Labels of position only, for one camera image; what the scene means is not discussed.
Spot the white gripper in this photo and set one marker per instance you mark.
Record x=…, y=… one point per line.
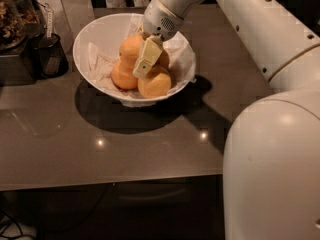
x=159, y=21

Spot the orange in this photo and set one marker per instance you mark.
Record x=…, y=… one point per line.
x=123, y=77
x=164, y=59
x=156, y=83
x=129, y=50

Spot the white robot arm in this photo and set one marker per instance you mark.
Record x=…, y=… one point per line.
x=271, y=161

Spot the white bowl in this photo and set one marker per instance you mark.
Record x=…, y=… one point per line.
x=96, y=49

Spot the white tag in cup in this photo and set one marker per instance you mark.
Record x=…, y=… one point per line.
x=50, y=18

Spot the black mesh cup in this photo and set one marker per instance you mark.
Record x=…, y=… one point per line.
x=51, y=61

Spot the glass jar with nuts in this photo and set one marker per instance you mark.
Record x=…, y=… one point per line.
x=15, y=16

